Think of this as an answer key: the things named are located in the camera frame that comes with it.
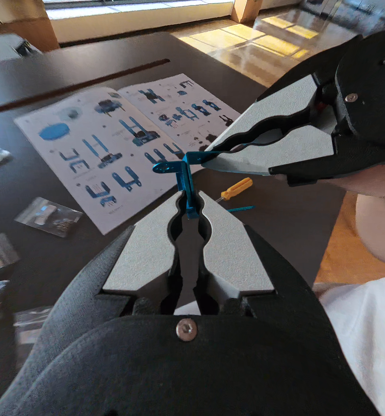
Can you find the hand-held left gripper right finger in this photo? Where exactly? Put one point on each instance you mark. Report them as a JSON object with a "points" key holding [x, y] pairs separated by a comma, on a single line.
{"points": [[234, 256]]}

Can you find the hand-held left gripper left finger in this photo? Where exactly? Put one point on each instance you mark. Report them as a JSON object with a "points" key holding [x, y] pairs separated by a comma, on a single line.
{"points": [[143, 256]]}

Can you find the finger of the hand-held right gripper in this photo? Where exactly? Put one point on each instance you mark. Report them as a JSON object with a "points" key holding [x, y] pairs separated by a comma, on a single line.
{"points": [[277, 104], [296, 146]]}

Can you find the blue short U bracket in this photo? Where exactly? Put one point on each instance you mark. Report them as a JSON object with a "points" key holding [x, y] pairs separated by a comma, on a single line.
{"points": [[199, 156]]}

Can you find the person's right forearm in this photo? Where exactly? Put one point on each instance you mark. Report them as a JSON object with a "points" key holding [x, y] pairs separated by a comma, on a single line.
{"points": [[381, 227]]}

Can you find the dark grey desk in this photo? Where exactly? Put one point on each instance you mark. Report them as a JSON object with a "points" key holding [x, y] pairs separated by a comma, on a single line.
{"points": [[65, 74]]}

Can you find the person's right hand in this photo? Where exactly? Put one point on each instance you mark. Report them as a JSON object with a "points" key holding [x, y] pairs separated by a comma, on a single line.
{"points": [[358, 185]]}

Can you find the thin blue metal strip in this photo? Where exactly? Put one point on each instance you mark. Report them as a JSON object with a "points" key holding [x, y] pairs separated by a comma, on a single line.
{"points": [[241, 208]]}

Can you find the white foam sheet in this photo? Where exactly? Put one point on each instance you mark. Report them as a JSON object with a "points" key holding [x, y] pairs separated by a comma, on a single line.
{"points": [[187, 308]]}

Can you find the assembly instruction booklet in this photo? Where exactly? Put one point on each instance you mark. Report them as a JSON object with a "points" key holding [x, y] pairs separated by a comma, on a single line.
{"points": [[114, 130]]}

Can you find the nearly empty labelled zip bag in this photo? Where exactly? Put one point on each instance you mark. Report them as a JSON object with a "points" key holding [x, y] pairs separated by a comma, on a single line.
{"points": [[30, 325]]}

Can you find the person in white shirt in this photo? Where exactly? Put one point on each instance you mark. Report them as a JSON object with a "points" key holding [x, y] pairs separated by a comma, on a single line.
{"points": [[368, 341]]}

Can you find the glossy white table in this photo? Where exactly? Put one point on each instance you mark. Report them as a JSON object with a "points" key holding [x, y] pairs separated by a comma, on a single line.
{"points": [[4, 48]]}

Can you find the cardboard box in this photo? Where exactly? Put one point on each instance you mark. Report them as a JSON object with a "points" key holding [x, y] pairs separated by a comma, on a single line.
{"points": [[23, 16]]}

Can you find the wooden wall column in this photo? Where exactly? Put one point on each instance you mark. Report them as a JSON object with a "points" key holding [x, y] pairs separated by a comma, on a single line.
{"points": [[246, 9]]}

